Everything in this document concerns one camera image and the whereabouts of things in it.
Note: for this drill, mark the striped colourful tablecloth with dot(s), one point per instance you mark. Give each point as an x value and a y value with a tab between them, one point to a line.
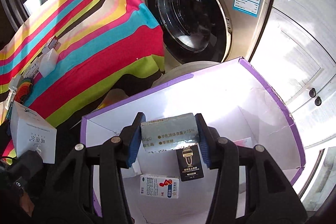
103	45

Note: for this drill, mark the white cabinet doors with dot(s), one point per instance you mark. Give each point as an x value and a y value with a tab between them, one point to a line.
296	55

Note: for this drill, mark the white medicine box blue end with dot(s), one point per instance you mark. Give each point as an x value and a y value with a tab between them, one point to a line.
33	69

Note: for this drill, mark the rainbow knitted coaster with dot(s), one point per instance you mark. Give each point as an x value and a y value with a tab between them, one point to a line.
24	90

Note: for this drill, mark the silver grey carton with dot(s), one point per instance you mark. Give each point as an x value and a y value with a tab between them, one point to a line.
29	131

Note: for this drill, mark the black small product box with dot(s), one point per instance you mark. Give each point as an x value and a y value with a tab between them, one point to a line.
189	162

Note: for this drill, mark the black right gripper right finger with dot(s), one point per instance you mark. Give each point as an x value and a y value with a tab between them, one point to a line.
270	198

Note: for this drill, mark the grey-green printed package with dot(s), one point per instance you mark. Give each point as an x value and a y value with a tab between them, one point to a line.
171	133

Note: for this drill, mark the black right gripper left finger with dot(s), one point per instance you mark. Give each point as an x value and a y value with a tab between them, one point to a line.
87	187

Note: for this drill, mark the white red blue medicine box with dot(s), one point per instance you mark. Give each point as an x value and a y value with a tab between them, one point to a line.
159	186

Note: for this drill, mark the gold front-load washing machine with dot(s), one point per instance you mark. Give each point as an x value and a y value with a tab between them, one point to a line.
199	3

